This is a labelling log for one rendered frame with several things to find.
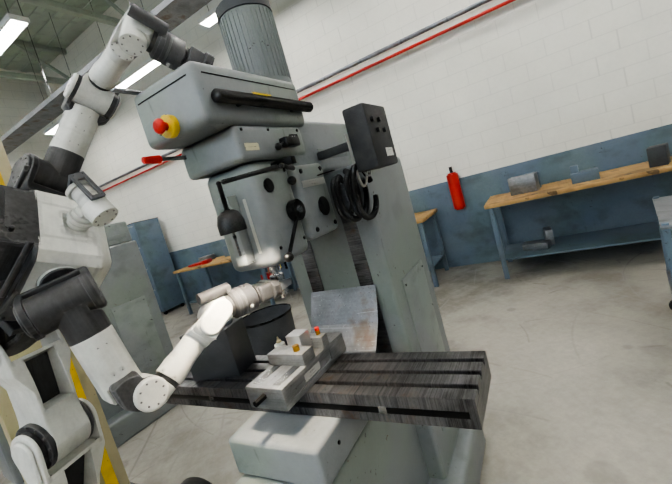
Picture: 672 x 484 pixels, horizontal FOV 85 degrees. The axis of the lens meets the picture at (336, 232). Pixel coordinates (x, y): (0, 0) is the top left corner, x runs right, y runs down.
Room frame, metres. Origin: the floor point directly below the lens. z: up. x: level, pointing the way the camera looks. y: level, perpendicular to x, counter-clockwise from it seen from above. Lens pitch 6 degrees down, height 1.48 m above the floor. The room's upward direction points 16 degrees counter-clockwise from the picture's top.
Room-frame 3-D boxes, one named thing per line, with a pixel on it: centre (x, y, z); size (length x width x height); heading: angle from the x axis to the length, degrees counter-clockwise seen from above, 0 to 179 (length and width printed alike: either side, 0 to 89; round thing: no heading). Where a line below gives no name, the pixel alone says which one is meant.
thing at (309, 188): (1.36, 0.13, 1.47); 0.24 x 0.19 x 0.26; 60
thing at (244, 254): (1.10, 0.28, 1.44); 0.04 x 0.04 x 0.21; 60
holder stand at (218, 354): (1.39, 0.57, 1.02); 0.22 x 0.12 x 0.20; 70
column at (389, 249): (1.72, -0.09, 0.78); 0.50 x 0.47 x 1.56; 150
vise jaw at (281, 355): (1.14, 0.25, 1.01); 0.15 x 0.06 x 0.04; 57
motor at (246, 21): (1.41, 0.10, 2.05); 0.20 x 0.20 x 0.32
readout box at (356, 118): (1.28, -0.21, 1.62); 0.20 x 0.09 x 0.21; 150
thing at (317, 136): (1.62, -0.02, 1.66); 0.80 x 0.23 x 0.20; 150
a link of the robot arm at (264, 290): (1.13, 0.30, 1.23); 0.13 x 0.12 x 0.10; 42
